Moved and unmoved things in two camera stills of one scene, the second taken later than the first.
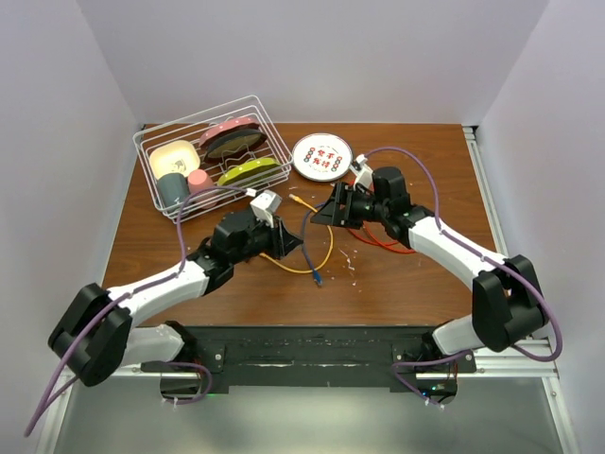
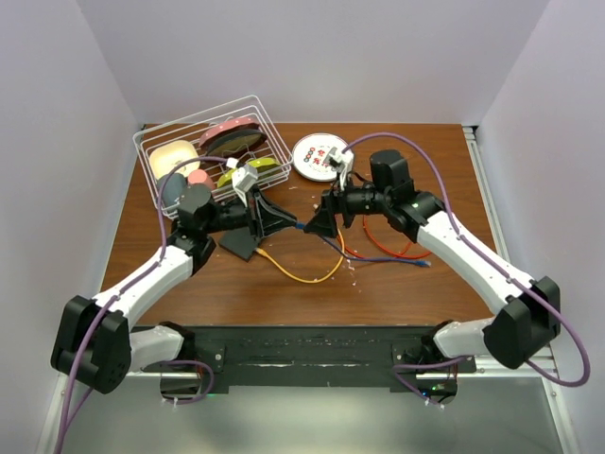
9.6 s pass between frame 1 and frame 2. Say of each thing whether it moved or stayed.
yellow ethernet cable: moved
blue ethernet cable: moved
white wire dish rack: stayed
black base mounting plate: stayed
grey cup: stayed
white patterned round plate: stayed
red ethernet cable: moved
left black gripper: moved
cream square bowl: stayed
